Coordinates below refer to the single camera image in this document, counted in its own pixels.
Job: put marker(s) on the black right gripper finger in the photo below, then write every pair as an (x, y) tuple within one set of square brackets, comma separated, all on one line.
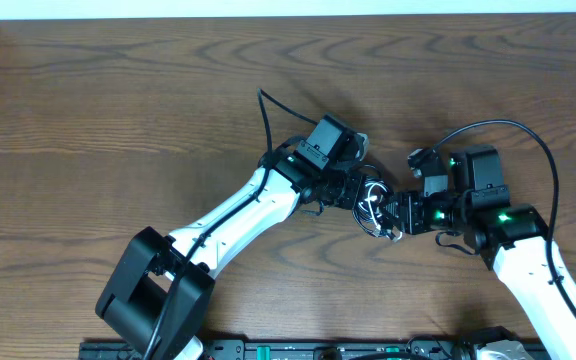
[(388, 202), (389, 222)]

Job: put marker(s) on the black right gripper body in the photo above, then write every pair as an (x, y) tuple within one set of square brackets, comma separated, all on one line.
[(424, 214)]

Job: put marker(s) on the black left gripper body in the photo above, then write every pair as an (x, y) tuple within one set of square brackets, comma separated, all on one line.
[(341, 188)]

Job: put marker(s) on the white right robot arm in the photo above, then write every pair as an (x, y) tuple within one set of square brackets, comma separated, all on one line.
[(467, 197)]

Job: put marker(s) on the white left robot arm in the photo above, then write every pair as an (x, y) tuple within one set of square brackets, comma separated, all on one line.
[(157, 296)]

